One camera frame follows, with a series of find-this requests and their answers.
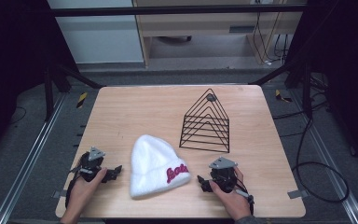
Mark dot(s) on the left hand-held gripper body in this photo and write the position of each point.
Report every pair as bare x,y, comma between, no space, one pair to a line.
93,160

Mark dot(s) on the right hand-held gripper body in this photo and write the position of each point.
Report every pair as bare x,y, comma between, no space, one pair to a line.
223,177

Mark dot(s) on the person's right hand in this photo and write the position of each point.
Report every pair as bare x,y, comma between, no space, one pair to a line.
234,202

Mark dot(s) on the person's left hand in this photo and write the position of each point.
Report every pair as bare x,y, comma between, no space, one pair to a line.
82,193

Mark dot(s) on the white knit beanie hat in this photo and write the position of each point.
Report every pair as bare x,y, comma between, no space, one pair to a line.
152,169

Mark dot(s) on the yellow black striped tape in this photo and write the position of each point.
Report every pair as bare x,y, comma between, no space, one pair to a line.
81,100
280,95

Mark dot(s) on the white cabinet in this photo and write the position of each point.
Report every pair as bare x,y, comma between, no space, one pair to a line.
102,40

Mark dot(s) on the black curtain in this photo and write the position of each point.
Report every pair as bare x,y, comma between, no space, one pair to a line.
348,62
9,62

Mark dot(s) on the light wooden desk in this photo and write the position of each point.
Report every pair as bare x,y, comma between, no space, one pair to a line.
199,23

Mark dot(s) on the grey table bracket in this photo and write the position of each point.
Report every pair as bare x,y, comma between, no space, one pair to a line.
58,194
296,194

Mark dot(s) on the aluminium floor rail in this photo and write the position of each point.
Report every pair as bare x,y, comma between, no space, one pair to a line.
28,158
329,155

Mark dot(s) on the black metal frame strut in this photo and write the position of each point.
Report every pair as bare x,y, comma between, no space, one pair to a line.
48,93
306,93

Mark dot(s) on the black horizontal frame bar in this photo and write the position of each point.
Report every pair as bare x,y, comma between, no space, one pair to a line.
174,10

